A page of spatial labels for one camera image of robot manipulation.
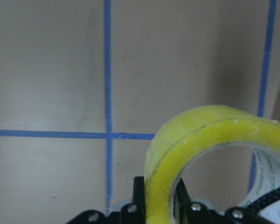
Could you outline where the black braided cable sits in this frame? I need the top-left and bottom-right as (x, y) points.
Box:
(245, 183), (280, 213)

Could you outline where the yellow tape roll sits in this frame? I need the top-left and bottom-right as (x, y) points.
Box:
(144, 105), (280, 224)

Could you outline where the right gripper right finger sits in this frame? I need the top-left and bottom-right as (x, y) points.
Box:
(173, 179), (191, 224)

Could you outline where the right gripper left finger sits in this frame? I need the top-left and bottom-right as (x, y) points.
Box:
(133, 176), (146, 224)

